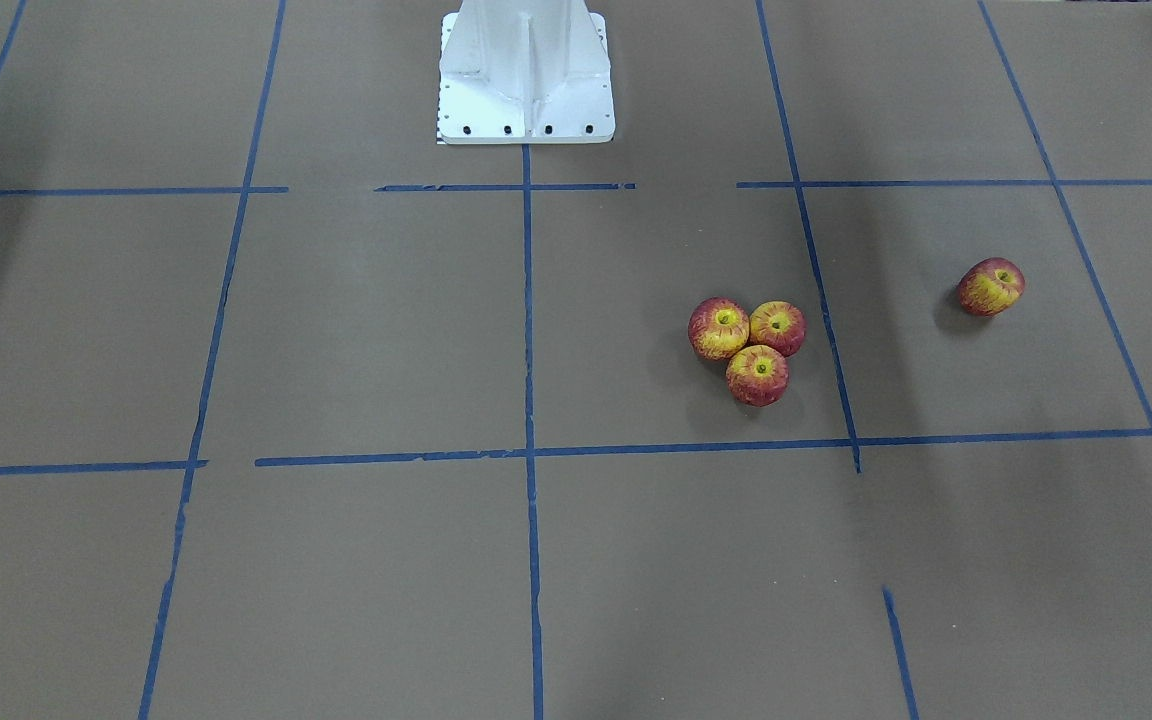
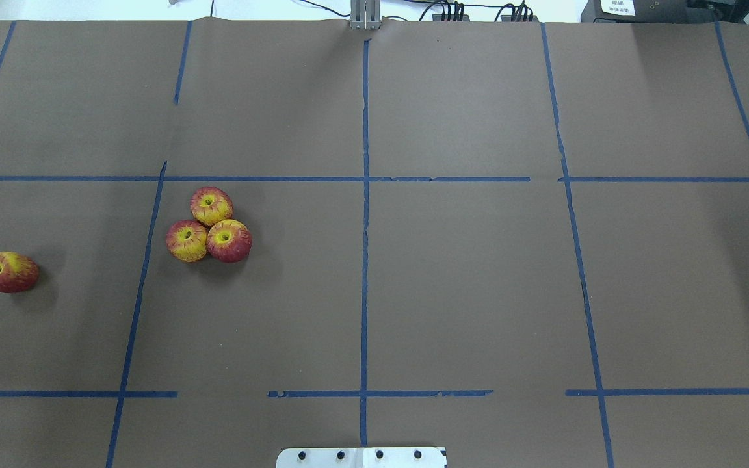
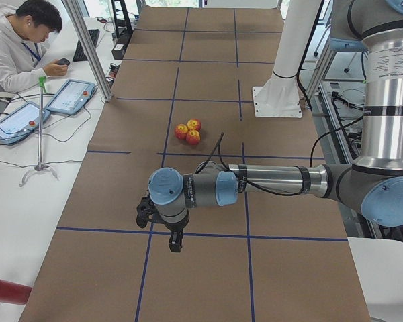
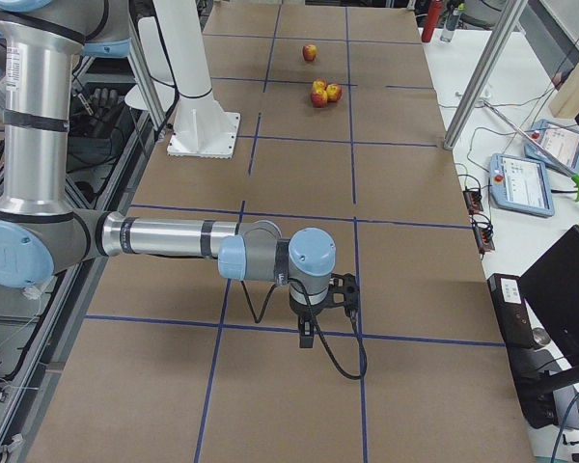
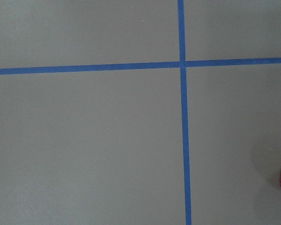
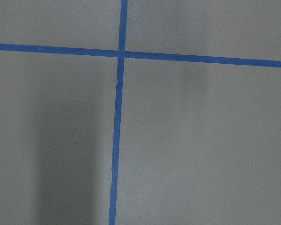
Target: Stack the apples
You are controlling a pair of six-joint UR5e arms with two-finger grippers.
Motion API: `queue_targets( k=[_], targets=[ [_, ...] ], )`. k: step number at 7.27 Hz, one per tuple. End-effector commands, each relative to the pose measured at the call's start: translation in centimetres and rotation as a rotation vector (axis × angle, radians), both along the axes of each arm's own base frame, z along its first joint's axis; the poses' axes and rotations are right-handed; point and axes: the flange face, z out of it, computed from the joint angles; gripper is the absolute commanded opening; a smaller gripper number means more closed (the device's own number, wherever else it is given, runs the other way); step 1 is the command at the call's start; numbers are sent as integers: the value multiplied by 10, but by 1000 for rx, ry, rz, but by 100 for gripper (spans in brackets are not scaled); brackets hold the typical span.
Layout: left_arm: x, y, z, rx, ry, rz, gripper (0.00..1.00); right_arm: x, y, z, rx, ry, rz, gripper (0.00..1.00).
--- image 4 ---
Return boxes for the lone red yellow apple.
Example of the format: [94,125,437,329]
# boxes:
[302,43,317,62]

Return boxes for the lower small circuit board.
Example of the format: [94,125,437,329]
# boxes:
[472,222,495,255]

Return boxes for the small circuit board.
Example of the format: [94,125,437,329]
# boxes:
[472,222,495,255]
[462,188,483,214]

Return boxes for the black box device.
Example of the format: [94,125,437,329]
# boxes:
[487,273,555,354]

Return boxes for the upper small circuit board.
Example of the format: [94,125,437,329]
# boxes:
[462,188,483,214]

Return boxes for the front red apple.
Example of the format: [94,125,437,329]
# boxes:
[310,88,328,108]

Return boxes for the right red yellow apple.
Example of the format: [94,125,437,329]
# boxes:
[325,83,343,102]

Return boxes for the back red yellow apple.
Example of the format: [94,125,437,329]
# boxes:
[312,78,327,92]

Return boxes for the near teach pendant tablet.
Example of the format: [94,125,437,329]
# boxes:
[489,153,555,217]

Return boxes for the teach pendant tablet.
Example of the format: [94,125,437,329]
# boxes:
[530,119,579,174]
[489,153,555,217]

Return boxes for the black computer monitor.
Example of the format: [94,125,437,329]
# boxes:
[519,226,579,366]

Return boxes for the far teach pendant tablet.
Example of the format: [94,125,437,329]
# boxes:
[530,119,579,174]

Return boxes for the clear water bottle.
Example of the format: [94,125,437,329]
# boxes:
[440,1,465,42]

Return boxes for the wooden board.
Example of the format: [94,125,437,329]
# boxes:
[549,62,579,119]

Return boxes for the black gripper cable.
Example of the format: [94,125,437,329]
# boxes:
[240,279,369,380]

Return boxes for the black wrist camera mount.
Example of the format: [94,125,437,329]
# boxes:
[327,273,360,312]

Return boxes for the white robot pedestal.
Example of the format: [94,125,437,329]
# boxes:
[125,1,240,158]

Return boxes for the green handled reach grabber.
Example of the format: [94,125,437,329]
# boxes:
[482,99,579,202]

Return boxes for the aluminium frame post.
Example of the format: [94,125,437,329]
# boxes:
[443,0,528,150]

